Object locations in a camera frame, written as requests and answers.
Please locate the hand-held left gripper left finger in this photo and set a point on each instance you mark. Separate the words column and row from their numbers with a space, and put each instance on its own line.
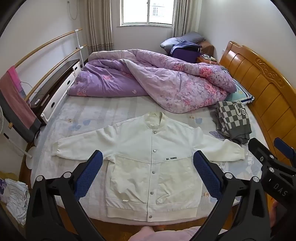
column 90, row 176

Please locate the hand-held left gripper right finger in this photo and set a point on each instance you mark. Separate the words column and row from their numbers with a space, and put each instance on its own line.
column 205, row 176

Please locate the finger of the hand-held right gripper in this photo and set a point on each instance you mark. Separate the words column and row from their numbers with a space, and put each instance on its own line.
column 259, row 150
column 284, row 149

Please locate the white jacket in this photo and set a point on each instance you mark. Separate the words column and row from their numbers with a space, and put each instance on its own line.
column 138, row 143

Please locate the person's right hand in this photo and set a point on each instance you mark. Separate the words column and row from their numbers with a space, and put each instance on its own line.
column 275, row 213

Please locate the grey checkered sweater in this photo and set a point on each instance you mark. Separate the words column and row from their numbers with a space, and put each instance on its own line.
column 231, row 115

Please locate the light blue pillow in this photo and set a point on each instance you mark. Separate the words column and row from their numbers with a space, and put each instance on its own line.
column 242, row 95

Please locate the bed with floral sheet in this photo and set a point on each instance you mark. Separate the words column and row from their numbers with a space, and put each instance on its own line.
column 81, row 115

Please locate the wooden headboard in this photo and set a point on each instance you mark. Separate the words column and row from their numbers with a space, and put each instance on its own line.
column 261, row 88

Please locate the white patterned cloth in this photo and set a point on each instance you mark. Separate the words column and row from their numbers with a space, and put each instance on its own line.
column 16, row 199

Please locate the person's pink clothing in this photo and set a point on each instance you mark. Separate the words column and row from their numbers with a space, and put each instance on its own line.
column 143, row 235

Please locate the pink and grey towel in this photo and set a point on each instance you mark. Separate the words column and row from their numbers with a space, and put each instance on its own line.
column 18, row 104

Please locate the purple floral quilt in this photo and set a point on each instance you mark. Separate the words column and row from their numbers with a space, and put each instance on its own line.
column 161, row 81

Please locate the wooden nightstand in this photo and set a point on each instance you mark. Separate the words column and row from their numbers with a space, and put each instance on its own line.
column 207, row 59

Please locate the white fan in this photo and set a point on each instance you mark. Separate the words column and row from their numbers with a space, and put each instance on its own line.
column 1, row 120

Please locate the white dresser with dark top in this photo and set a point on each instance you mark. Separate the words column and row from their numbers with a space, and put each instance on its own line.
column 62, row 71

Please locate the brown cloth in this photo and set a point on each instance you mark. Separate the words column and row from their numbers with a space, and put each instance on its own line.
column 207, row 48

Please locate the purple storage box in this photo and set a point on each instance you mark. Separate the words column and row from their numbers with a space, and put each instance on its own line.
column 185, row 54

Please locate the grey blue bedding pile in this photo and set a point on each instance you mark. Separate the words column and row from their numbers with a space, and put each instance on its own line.
column 185, row 39

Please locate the beige curtain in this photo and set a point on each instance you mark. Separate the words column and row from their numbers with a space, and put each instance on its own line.
column 187, row 16
column 99, row 23

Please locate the window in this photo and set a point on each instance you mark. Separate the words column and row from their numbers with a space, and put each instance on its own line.
column 138, row 11

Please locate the wooden rail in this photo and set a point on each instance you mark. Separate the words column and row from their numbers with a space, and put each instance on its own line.
column 46, row 44
column 57, row 67

